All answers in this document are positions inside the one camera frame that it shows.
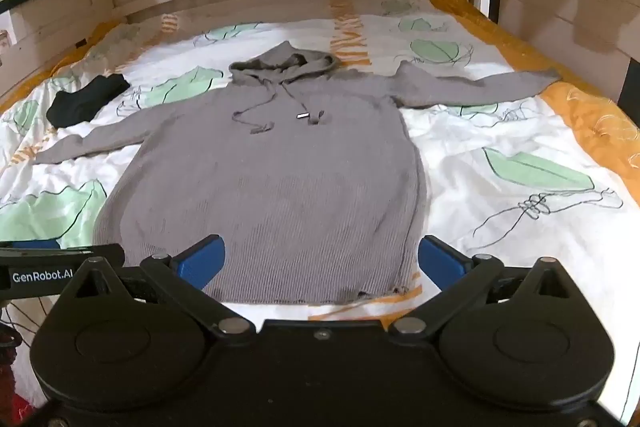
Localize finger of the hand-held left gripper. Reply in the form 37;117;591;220
0;239;63;253

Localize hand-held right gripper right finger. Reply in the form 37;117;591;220
389;234;582;340

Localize red cloth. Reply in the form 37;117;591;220
0;347;38;427

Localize black folded cloth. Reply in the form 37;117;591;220
46;74;132;128

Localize grey knit hoodie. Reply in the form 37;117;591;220
32;41;563;307

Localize leaf printed bed cover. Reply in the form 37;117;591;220
0;0;640;427

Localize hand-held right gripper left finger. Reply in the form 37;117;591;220
59;234;255;341

